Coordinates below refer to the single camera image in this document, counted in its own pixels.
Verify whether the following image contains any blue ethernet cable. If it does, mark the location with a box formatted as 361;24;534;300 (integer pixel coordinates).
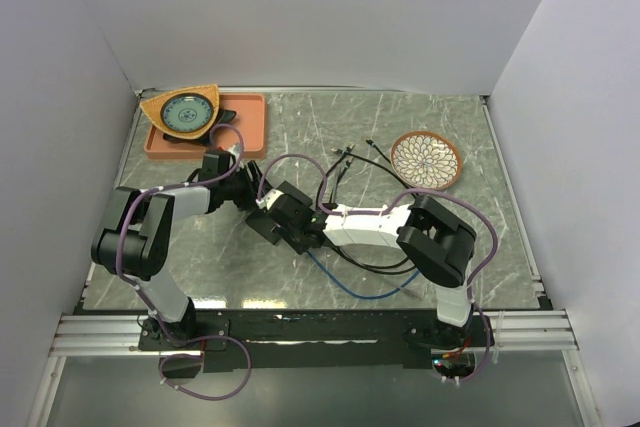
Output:
305;249;422;299

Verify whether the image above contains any black network switch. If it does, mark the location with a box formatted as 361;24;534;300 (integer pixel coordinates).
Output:
245;209;282;245

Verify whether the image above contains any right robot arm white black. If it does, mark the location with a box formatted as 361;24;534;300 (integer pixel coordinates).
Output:
257;187;477;346

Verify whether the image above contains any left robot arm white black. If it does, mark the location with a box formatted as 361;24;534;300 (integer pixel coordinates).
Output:
91;151;262;349

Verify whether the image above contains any salmon pink tray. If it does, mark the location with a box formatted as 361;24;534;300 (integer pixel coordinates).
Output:
144;93;268;161

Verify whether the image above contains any black dish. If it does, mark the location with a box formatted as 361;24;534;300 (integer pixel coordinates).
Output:
162;109;237;146

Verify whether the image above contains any blue patterned round plate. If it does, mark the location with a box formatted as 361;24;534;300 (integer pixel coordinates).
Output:
161;93;214;133

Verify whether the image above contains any flower patterned brown bowl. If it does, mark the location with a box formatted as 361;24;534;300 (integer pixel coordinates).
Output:
390;131;463;190

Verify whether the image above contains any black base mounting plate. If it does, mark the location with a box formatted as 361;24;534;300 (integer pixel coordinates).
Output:
137;296;554;374

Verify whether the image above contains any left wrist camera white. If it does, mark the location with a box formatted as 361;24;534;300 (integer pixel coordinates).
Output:
227;143;244;158

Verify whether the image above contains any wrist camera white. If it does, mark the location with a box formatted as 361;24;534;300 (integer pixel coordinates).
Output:
227;143;244;158
256;189;283;211

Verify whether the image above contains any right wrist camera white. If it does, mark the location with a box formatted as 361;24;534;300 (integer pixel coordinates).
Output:
256;189;283;211

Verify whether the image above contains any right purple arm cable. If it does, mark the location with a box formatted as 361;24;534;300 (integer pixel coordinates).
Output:
255;153;500;384

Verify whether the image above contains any aluminium rail frame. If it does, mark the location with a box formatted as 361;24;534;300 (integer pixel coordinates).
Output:
27;90;602;426

